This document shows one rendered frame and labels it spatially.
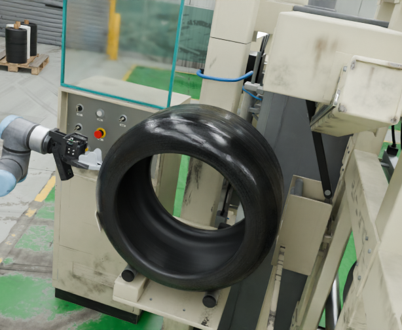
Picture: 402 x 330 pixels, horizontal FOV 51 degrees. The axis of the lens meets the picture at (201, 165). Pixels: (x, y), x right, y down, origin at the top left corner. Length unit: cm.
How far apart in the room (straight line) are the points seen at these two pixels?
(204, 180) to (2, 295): 158
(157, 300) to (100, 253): 91
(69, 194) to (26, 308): 75
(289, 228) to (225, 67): 61
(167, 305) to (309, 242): 54
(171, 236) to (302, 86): 93
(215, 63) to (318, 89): 71
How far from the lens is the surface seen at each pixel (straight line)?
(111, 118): 206
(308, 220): 152
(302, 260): 160
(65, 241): 243
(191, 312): 148
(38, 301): 271
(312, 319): 177
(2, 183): 140
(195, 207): 165
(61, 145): 140
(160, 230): 158
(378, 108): 73
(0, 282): 287
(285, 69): 81
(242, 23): 144
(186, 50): 1049
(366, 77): 73
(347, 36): 81
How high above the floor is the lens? 180
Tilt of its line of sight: 23 degrees down
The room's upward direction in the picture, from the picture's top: 10 degrees clockwise
